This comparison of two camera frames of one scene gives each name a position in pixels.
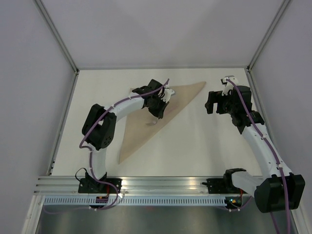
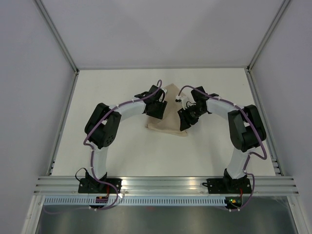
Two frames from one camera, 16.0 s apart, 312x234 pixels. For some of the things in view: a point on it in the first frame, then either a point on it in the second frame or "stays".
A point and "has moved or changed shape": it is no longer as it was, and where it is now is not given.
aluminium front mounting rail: (54, 185) stays
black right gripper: (216, 97) → (185, 121)
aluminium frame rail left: (74, 69) stays
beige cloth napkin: (142, 128) has moved or changed shape
